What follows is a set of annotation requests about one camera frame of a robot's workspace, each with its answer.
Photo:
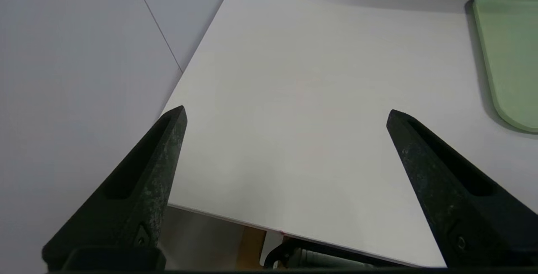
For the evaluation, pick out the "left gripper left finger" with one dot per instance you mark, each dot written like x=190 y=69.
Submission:
x=134 y=198

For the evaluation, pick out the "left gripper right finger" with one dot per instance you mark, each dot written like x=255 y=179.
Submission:
x=462 y=206

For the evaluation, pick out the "tan wooden table leg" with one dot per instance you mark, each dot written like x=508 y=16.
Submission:
x=251 y=248

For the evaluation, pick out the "light green plastic tray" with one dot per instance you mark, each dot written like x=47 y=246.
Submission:
x=512 y=55

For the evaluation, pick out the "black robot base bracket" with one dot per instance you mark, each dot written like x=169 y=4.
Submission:
x=319 y=255

